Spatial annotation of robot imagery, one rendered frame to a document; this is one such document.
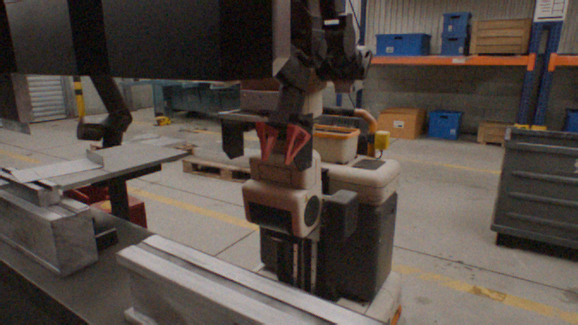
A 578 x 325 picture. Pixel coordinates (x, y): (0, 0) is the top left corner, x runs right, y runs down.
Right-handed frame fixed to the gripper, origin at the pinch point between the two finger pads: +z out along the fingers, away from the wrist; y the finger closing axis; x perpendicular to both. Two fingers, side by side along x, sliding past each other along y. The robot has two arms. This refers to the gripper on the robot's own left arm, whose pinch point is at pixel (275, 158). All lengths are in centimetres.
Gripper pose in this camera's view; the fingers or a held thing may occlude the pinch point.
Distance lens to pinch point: 74.0
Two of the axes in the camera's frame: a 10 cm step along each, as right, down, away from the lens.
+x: 4.7, 2.3, 8.5
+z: -2.4, 9.6, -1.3
